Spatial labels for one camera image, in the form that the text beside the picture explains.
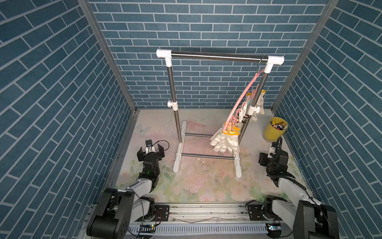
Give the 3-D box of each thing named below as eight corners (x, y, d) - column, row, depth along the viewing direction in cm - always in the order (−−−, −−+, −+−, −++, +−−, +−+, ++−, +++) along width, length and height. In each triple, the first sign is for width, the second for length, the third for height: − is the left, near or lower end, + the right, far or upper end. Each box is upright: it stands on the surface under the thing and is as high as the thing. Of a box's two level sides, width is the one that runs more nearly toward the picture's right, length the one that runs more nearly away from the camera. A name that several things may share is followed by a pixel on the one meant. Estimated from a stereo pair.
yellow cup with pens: (264, 144, 103) (272, 131, 91) (259, 130, 110) (267, 117, 99) (281, 144, 103) (291, 131, 91) (275, 130, 110) (284, 117, 99)
